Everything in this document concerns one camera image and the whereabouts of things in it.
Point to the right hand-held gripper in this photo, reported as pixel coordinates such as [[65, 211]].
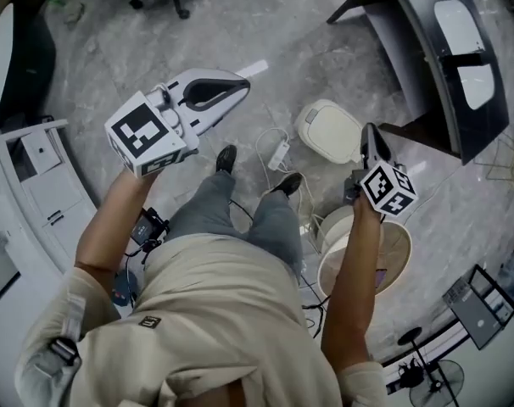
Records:
[[384, 185]]

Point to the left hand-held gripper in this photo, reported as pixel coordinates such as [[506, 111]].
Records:
[[142, 134]]

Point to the cream pedal trash bin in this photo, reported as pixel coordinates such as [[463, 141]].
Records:
[[309, 117]]

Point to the person's right forearm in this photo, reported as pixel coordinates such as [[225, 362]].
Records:
[[350, 269]]

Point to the person's left forearm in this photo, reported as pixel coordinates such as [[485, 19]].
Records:
[[113, 214]]

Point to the person's left shoe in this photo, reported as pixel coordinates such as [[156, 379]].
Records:
[[226, 157]]

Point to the person's shoe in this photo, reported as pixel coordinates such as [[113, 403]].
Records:
[[286, 183], [226, 157]]

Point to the white power strip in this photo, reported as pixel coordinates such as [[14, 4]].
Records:
[[278, 156]]

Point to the person's right shoe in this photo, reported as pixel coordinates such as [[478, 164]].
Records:
[[286, 183]]

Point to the grey trousers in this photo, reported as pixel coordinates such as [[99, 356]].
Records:
[[206, 210]]

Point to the black desk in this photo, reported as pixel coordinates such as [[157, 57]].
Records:
[[418, 28]]

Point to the white box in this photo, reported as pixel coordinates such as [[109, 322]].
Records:
[[40, 153]]

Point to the white cabinet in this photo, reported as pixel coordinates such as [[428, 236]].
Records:
[[57, 193]]

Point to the black standing fan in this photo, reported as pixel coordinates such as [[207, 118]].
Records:
[[409, 336]]

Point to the blue pouch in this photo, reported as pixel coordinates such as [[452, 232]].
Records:
[[124, 288]]

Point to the beige shirt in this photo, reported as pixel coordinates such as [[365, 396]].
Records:
[[206, 312]]

